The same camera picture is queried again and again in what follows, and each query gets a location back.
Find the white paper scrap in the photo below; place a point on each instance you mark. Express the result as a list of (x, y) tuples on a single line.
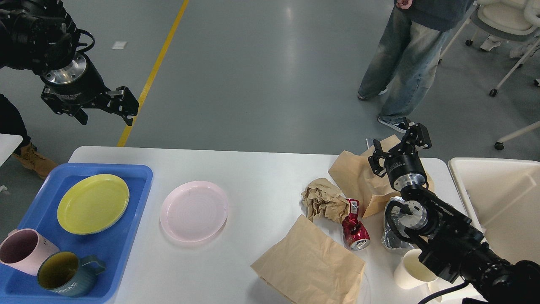
[(119, 45)]

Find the brown paper bag rear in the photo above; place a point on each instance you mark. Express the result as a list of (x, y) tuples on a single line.
[(354, 177)]

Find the crushed red soda can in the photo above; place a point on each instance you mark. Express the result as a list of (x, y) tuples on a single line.
[(355, 235)]

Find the crumpled brown paper ball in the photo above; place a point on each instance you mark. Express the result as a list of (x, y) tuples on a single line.
[(321, 198)]

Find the blue plastic tray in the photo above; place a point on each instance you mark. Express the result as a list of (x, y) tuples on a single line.
[(112, 245)]

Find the white chair leg caster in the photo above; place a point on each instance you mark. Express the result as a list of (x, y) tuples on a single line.
[(500, 143)]

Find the pink mug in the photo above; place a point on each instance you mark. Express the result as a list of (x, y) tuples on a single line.
[(26, 250)]

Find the white office chair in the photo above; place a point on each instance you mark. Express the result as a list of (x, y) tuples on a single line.
[(508, 20)]

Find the flat brown paper bag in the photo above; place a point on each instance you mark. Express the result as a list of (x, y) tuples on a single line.
[(309, 267)]

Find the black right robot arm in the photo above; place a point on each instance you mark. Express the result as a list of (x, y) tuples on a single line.
[(450, 246)]

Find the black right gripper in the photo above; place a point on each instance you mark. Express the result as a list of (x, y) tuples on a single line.
[(403, 165)]

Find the yellow plate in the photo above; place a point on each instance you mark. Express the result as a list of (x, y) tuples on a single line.
[(93, 204)]

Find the teal mug yellow inside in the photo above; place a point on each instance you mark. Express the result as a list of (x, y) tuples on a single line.
[(66, 274)]

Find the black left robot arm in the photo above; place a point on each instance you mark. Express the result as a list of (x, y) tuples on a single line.
[(40, 36)]

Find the pink plate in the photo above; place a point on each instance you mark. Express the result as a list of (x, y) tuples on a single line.
[(194, 212)]

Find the white table corner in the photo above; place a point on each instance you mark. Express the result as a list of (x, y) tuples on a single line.
[(8, 143)]

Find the person in jeans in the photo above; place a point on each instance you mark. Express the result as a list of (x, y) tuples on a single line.
[(407, 56)]

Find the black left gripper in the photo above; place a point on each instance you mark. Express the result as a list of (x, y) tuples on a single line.
[(79, 85)]

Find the silver foil wrapper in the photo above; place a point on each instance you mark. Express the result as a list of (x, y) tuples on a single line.
[(390, 236)]

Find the white plastic bin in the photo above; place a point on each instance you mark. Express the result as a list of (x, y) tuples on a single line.
[(502, 198)]

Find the tan work boot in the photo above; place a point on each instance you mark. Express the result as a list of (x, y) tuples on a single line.
[(34, 161)]

